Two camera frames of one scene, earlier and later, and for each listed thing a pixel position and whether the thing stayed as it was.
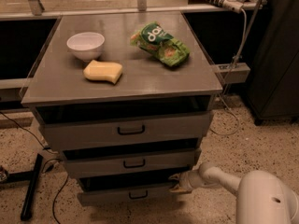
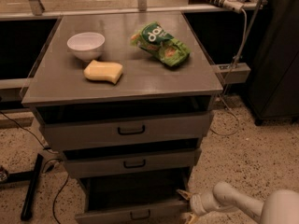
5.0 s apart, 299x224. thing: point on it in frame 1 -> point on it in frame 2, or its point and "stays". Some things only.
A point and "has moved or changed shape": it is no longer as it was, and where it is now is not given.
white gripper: [189, 181] -> [197, 203]
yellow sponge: [103, 71] stays
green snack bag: [170, 49] stays
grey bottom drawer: [127, 189] has moved or changed shape
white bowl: [86, 46] stays
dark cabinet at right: [273, 92] stays
